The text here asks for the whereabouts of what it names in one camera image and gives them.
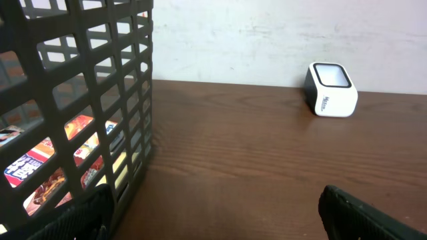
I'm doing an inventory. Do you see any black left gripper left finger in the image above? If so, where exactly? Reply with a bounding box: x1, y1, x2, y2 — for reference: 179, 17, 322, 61
28, 184, 114, 240

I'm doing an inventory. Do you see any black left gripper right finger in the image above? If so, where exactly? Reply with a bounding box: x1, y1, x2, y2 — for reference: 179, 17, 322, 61
318, 185, 426, 240

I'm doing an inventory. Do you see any yellow snack bag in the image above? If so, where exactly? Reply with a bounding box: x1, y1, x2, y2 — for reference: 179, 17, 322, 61
1, 115, 104, 216

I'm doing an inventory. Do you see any white barcode scanner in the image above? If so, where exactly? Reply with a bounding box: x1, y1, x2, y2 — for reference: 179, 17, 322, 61
303, 62, 358, 117

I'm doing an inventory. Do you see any dark grey plastic basket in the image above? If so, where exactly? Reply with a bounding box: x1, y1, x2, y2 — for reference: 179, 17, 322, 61
1, 0, 153, 239

